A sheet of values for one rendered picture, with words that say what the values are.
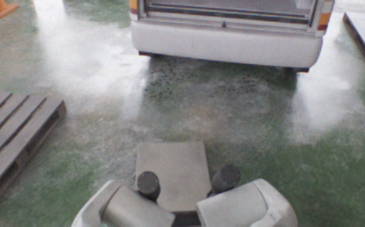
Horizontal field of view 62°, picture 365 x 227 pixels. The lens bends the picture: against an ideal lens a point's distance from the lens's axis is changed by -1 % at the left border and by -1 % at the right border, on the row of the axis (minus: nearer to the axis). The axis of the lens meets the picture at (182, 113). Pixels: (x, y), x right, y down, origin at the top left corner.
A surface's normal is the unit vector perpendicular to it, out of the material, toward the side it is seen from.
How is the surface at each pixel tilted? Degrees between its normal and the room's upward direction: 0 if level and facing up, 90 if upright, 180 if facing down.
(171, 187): 0
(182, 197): 0
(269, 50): 87
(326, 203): 0
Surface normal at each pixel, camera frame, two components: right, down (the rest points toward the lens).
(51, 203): 0.01, -0.78
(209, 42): -0.20, 0.57
